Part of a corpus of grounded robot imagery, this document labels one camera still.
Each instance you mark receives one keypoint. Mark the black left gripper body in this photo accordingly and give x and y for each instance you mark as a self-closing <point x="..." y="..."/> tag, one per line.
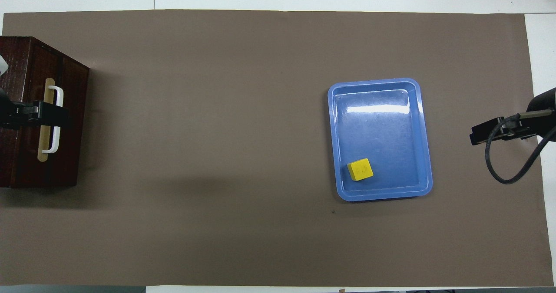
<point x="17" y="115"/>

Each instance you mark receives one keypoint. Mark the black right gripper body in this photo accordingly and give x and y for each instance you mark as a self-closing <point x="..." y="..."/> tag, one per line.
<point x="541" y="110"/>

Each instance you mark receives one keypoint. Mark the wooden drawer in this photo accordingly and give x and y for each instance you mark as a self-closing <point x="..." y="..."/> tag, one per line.
<point x="50" y="171"/>

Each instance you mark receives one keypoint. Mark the yellow cube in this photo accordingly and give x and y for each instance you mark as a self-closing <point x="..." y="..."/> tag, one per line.
<point x="360" y="169"/>

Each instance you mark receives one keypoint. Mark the dark wooden cabinet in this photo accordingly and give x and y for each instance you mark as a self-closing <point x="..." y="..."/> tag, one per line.
<point x="76" y="145"/>

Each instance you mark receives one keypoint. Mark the blue plastic tray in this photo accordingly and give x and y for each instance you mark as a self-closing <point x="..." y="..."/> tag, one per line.
<point x="382" y="123"/>

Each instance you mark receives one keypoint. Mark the brown paper table mat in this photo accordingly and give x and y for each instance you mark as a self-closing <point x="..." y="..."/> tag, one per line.
<point x="217" y="154"/>

